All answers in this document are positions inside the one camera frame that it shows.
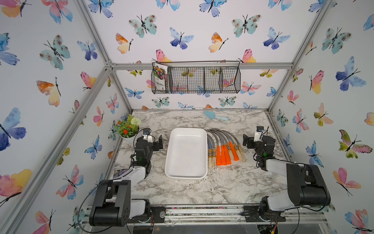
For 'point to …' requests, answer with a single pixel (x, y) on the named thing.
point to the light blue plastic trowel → (212, 115)
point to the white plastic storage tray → (187, 154)
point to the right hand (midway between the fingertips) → (254, 133)
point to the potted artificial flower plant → (128, 128)
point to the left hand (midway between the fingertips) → (154, 134)
